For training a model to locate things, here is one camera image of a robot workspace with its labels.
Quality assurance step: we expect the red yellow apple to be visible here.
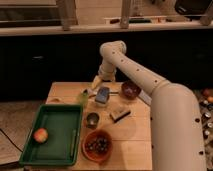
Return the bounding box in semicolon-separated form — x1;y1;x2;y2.
33;128;48;143

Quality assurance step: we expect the green plastic tray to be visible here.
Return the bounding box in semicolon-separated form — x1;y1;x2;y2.
19;104;83;166

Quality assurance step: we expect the orange bowl with beads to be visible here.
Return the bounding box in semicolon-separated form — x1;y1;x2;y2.
82;130;113;163

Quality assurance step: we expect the white paper cup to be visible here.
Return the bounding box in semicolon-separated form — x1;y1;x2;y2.
95;98;109;107

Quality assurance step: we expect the blue sponge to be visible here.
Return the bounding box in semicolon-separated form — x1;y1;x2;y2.
95;87;110;99

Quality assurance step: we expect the small metal cup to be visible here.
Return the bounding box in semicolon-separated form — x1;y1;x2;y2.
86;112;100;129

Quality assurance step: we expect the white small object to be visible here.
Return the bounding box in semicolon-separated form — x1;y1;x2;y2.
83;88;97;97

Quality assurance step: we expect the dark purple bowl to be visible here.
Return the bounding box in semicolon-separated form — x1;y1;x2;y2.
121;80;141;100

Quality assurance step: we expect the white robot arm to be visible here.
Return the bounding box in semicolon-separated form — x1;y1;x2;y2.
98;41;207;171

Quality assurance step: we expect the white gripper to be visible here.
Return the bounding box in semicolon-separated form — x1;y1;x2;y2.
91;66;116;89

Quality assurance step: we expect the green pear toy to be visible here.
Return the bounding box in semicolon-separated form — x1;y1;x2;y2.
77;93;88;107

